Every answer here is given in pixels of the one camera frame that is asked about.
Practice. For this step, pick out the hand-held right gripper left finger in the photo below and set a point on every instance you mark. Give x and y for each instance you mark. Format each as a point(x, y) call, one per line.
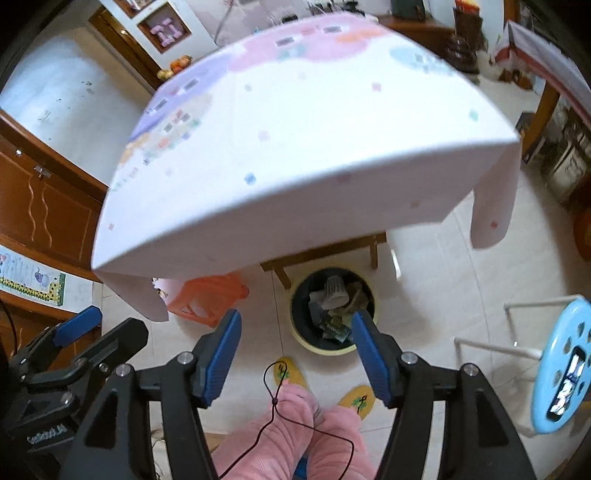
point(224, 357)

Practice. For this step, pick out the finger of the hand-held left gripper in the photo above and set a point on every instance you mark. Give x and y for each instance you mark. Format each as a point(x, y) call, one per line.
point(78, 323)
point(124, 339)

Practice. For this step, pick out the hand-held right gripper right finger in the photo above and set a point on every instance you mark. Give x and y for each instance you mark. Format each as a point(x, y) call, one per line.
point(369, 362)

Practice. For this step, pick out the dark green small box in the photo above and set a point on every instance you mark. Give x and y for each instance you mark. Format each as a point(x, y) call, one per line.
point(336, 331)

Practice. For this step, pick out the brown paper packet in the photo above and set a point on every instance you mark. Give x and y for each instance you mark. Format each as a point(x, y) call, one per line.
point(359, 300)

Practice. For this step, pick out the yellow bin with black liner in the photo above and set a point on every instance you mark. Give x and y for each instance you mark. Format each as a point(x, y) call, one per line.
point(304, 332)

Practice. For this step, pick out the checked paper cup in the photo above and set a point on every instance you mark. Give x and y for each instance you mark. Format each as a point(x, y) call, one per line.
point(334, 293)

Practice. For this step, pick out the yellow slipper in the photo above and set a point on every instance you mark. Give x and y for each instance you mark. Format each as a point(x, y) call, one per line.
point(291, 371)
point(356, 401)

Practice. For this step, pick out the orange plastic stool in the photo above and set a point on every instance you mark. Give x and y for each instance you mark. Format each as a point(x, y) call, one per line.
point(207, 297)

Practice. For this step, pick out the person's right leg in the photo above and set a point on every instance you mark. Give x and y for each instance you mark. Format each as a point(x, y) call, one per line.
point(341, 443)

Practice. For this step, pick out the person's leg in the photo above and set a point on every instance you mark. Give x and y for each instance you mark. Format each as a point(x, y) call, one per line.
point(341, 443)
point(263, 434)

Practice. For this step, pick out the person's left leg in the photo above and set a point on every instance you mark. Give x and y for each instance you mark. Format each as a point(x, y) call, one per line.
point(263, 434)

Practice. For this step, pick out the wooden stool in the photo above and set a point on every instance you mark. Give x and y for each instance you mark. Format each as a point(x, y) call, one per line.
point(323, 254)

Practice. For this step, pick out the brown wooden door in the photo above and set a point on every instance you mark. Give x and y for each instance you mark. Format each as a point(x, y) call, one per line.
point(46, 203)

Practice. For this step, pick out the light blue plastic stool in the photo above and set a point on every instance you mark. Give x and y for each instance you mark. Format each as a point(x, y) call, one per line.
point(498, 348)

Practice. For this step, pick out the printed cartoon tablecloth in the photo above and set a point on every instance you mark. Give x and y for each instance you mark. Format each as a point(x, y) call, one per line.
point(323, 152)

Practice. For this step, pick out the fruit basket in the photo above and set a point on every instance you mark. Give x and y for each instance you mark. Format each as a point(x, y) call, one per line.
point(175, 67)

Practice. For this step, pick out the wooden side table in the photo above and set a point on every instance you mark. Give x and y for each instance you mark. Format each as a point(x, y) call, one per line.
point(542, 124)

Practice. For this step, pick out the pink dumbbell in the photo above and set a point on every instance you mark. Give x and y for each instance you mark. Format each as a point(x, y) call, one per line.
point(174, 26)
point(159, 33)

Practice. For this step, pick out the brown ceramic jar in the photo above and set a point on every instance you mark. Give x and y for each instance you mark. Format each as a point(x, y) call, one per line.
point(461, 55)

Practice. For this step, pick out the wooden television cabinet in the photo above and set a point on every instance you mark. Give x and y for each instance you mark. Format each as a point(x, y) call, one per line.
point(415, 30)

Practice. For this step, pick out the red white tablecloth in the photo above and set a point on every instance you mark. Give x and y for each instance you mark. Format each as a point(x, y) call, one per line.
point(540, 60)

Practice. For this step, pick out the dark tall holder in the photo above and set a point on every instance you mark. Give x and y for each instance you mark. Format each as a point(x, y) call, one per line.
point(468, 23)

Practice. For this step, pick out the dark green appliance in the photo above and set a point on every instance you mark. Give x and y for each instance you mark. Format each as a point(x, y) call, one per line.
point(407, 9)

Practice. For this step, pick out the wall poster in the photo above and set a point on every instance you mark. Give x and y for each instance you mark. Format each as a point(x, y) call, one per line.
point(32, 277)

